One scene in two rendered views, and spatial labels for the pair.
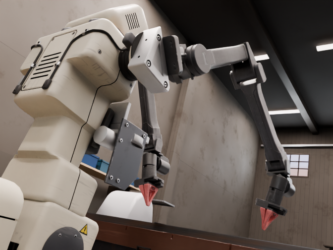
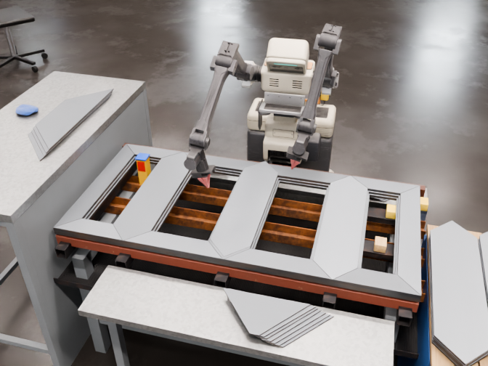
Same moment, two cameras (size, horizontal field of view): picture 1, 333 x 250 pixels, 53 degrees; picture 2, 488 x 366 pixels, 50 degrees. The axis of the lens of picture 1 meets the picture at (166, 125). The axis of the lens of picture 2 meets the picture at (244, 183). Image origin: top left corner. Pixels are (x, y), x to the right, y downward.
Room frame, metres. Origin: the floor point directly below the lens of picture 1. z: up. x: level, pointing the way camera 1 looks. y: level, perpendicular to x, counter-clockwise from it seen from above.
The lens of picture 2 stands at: (3.08, -1.15, 2.34)
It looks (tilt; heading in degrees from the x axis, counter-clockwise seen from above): 35 degrees down; 154
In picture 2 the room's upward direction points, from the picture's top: straight up
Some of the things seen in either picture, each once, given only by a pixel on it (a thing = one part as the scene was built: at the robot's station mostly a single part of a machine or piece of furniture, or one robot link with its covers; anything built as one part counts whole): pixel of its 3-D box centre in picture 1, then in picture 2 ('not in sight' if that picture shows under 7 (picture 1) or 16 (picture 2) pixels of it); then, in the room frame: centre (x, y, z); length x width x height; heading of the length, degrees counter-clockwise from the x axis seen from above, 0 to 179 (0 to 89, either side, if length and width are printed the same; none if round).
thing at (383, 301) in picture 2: not in sight; (226, 263); (1.60, -0.50, 0.79); 1.56 x 0.09 x 0.06; 49
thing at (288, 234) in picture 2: not in sight; (247, 227); (1.34, -0.28, 0.70); 1.66 x 0.08 x 0.05; 49
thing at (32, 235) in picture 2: not in sight; (104, 221); (0.73, -0.85, 0.51); 1.30 x 0.04 x 1.01; 139
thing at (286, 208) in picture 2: not in sight; (256, 203); (1.19, -0.15, 0.70); 1.66 x 0.08 x 0.05; 49
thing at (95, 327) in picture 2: not in sight; (92, 304); (1.14, -1.04, 0.34); 0.06 x 0.06 x 0.68; 49
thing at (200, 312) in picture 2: not in sight; (234, 318); (1.84, -0.58, 0.74); 1.20 x 0.26 x 0.03; 49
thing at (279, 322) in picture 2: not in sight; (271, 319); (1.94, -0.47, 0.77); 0.45 x 0.20 x 0.04; 49
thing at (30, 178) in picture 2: not in sight; (38, 131); (0.55, -1.06, 1.03); 1.30 x 0.60 x 0.04; 139
